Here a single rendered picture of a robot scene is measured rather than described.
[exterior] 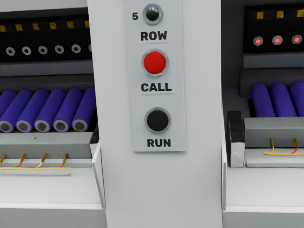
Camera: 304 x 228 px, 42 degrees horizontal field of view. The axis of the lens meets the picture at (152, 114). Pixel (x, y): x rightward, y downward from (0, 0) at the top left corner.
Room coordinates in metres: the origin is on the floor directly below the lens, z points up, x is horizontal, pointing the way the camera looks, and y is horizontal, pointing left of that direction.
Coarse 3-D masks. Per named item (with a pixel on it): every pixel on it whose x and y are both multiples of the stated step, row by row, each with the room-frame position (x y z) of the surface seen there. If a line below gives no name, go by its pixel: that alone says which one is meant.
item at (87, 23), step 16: (64, 16) 0.46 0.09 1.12; (80, 16) 0.45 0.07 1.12; (0, 32) 0.47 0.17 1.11; (16, 32) 0.47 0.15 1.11; (32, 32) 0.47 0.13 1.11; (48, 32) 0.46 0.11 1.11; (64, 32) 0.46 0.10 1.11; (80, 32) 0.46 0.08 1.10; (0, 48) 0.48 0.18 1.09; (16, 48) 0.48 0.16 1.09; (32, 48) 0.47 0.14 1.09; (48, 48) 0.47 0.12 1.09; (64, 48) 0.47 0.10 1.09
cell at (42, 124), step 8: (56, 96) 0.43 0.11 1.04; (64, 96) 0.45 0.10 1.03; (48, 104) 0.42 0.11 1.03; (56, 104) 0.42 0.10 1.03; (40, 112) 0.41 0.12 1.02; (48, 112) 0.41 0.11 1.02; (56, 112) 0.42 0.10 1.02; (40, 120) 0.39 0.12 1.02; (48, 120) 0.40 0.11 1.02; (40, 128) 0.39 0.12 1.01; (48, 128) 0.40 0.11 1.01
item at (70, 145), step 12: (72, 132) 0.36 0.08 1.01; (84, 132) 0.36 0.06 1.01; (0, 144) 0.35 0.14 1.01; (12, 144) 0.35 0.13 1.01; (24, 144) 0.35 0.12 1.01; (36, 144) 0.35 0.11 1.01; (48, 144) 0.35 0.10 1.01; (60, 144) 0.34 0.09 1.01; (72, 144) 0.34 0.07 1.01; (84, 144) 0.34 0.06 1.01; (0, 156) 0.36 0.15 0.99; (12, 156) 0.36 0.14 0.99; (24, 156) 0.35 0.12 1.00; (36, 156) 0.35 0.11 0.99; (48, 156) 0.35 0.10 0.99; (60, 156) 0.35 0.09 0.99; (72, 156) 0.35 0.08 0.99; (84, 156) 0.35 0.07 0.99; (0, 168) 0.34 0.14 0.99; (12, 168) 0.34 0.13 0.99; (24, 168) 0.34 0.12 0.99; (36, 168) 0.34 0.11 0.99; (48, 168) 0.33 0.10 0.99; (60, 168) 0.33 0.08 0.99
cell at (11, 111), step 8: (16, 96) 0.44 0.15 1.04; (24, 96) 0.44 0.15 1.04; (32, 96) 0.45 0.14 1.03; (16, 104) 0.43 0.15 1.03; (24, 104) 0.43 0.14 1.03; (8, 112) 0.41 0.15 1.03; (16, 112) 0.42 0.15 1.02; (0, 120) 0.40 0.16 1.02; (8, 120) 0.40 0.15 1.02; (16, 120) 0.41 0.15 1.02; (0, 128) 0.40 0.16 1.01; (8, 128) 0.40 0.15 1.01
